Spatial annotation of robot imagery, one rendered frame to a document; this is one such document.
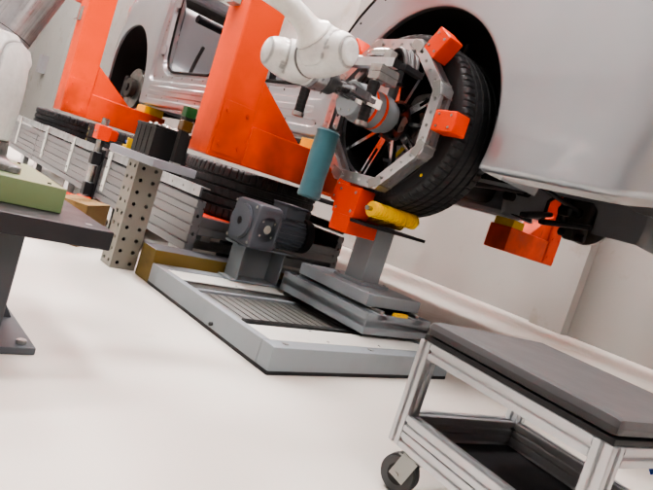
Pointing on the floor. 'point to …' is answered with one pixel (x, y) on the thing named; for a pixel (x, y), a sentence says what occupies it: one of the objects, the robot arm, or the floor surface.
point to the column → (131, 214)
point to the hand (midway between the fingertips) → (368, 101)
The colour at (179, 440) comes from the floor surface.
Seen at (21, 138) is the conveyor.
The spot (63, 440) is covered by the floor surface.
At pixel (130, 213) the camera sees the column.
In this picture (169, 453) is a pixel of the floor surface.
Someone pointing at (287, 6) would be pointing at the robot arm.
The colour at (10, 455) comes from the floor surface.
